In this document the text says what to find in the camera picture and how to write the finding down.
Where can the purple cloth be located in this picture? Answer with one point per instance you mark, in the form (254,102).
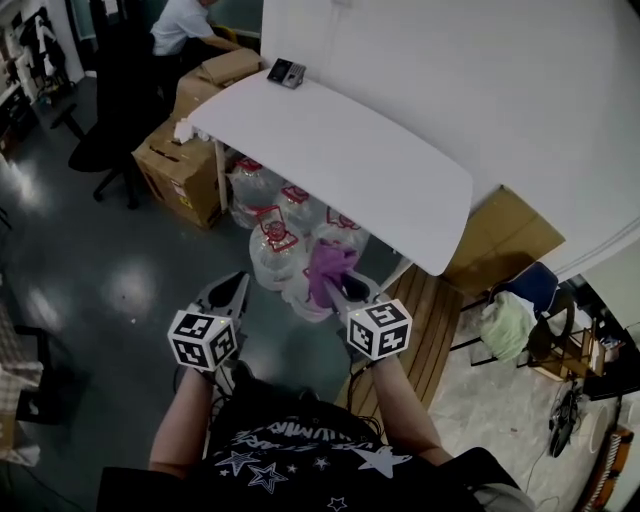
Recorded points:
(327,262)

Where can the wooden slat panel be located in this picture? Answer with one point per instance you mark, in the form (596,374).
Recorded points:
(425,320)

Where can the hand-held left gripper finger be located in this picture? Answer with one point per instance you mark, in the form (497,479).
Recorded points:
(242,297)

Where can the blue chair with black frame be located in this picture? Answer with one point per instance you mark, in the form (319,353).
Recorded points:
(537,282)

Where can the small white box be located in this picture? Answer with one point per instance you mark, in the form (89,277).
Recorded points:
(184,130)

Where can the black office chair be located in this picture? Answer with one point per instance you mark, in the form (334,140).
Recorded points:
(115,100)

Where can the flat brown cardboard box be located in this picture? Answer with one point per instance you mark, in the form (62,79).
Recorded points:
(232,65)

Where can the person's black star-print shirt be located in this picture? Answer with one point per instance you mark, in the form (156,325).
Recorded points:
(300,475)

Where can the light green cloth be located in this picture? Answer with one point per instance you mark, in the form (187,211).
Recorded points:
(505,325)

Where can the person's right forearm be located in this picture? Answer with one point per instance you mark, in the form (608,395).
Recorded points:
(400,410)

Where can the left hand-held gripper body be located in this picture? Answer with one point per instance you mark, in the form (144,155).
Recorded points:
(200,340)

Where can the black keypad device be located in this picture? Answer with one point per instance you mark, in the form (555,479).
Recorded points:
(282,71)

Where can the clothes rack with garments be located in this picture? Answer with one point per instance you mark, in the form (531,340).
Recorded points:
(45,45)

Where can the yellow bin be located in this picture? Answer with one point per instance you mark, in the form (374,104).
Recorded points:
(229,34)

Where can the small wooden frame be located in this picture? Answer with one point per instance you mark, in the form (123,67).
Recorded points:
(575,360)

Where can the white storage shelf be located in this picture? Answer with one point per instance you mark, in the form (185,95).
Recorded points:
(12,100)

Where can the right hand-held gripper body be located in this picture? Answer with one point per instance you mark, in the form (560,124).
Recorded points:
(380,327)

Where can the large taped cardboard box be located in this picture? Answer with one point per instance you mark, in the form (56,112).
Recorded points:
(185,170)

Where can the checked fabric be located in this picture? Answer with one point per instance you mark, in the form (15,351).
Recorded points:
(12,370)

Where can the pale table leg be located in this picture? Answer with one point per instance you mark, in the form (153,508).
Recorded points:
(221,175)

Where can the person's left forearm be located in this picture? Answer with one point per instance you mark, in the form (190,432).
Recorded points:
(180,425)

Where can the brown cardboard sheet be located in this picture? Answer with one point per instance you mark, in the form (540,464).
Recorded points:
(505,235)

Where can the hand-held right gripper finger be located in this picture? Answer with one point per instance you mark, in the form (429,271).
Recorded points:
(336,300)

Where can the black low stool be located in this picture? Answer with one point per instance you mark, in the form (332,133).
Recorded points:
(50,395)

